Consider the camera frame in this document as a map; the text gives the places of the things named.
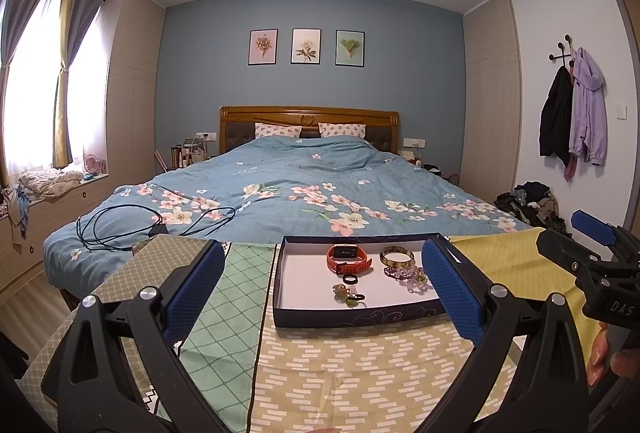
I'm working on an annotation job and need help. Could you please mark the clear pink crystal bracelet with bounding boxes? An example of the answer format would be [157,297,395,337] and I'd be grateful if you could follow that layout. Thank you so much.
[401,266,432,295]

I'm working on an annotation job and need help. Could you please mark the green jade pendant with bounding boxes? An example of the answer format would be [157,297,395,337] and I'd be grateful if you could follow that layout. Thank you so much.
[345,293,366,307]

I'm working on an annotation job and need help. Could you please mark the gold ring green stone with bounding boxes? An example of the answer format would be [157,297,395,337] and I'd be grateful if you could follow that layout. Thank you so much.
[333,283,350,302]

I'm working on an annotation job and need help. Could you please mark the person's right hand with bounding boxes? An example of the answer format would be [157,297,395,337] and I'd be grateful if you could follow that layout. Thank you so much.
[587,321,640,387]

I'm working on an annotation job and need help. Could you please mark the pile of dark clothes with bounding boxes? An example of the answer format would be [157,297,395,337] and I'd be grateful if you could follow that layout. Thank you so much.
[494,182,568,236]

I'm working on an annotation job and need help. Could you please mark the tortoiseshell bangle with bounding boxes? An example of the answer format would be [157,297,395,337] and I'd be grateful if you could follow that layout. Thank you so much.
[378,245,416,268]

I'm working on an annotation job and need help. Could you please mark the purple hanging jacket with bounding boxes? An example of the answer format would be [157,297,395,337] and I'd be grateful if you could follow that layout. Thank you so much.
[564,47,608,182]

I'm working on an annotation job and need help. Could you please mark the black hanging jacket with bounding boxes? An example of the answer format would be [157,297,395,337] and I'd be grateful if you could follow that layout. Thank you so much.
[539,66,573,166]

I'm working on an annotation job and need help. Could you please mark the patchwork bed cover cloth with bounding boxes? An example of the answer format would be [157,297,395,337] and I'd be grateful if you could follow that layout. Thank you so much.
[18,229,600,432]

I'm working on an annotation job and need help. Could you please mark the orange smart watch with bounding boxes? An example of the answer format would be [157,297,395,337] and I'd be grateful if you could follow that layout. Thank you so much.
[326,243,372,276]

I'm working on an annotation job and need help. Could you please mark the blue floral duvet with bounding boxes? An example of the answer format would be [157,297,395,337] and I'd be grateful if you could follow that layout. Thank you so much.
[43,136,526,297]

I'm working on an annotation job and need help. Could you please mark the navy shallow box tray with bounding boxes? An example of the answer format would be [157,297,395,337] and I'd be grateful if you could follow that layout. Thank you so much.
[272,233,454,329]

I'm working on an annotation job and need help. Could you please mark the pink desk fan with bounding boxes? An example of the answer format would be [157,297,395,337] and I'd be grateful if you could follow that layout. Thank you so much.
[84,153,107,180]

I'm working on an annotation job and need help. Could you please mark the crumpled clothes on sill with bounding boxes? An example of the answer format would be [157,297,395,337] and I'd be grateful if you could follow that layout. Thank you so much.
[18,168,84,199]

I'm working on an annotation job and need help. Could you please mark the wooden bed headboard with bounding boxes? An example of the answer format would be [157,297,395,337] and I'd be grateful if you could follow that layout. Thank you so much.
[218,106,399,154]

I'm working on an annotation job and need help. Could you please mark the left floral pillow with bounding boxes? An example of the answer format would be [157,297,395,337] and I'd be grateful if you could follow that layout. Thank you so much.
[254,122,303,139]

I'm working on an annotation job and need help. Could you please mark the floral pillow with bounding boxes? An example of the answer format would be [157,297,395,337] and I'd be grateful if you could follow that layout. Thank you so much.
[318,123,367,139]
[254,122,303,139]

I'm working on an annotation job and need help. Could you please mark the right floral pillow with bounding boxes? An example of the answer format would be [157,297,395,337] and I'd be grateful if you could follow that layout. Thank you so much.
[318,123,367,139]

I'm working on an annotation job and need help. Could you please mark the pink flower framed picture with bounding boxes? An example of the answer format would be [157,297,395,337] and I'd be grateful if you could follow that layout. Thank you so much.
[247,29,279,66]

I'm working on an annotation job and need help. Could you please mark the green leaf framed picture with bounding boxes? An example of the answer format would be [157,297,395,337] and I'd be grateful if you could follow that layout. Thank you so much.
[335,30,366,68]

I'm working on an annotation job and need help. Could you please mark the white flower framed picture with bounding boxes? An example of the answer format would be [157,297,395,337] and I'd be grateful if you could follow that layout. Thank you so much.
[291,28,322,64]

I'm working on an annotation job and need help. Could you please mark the grey yellow right curtain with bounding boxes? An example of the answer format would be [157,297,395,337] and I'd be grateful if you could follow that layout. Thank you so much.
[52,0,108,170]

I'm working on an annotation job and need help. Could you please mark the grey yellow curtain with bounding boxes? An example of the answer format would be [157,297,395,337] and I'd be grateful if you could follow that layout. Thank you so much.
[52,0,108,170]
[1,0,40,187]

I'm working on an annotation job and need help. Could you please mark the grey yellow left curtain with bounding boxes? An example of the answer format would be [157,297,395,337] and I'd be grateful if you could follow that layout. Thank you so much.
[1,0,40,187]

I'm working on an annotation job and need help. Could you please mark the black charger cable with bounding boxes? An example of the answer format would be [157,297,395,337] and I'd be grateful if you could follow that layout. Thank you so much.
[74,203,238,255]

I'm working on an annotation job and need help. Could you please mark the white wall switch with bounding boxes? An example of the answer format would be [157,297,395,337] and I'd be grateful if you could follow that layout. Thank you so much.
[616,104,627,120]

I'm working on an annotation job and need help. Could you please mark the wall coat hook rack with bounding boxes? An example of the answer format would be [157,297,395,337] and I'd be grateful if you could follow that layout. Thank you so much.
[548,34,574,69]

